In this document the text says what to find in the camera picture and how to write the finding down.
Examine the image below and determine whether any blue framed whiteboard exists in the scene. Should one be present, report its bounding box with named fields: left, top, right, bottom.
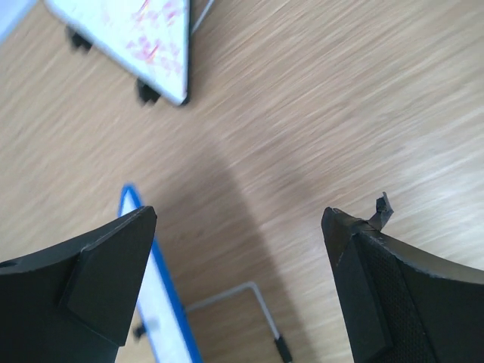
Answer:
left=119, top=183, right=294, bottom=363

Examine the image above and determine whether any black framed whiteboard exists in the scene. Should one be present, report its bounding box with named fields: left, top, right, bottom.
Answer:
left=45, top=0, right=213, bottom=106

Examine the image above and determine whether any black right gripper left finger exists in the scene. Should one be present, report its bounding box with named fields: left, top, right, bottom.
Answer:
left=1, top=206, right=157, bottom=362

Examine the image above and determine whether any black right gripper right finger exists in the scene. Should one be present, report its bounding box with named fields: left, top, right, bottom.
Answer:
left=321, top=195, right=483, bottom=362

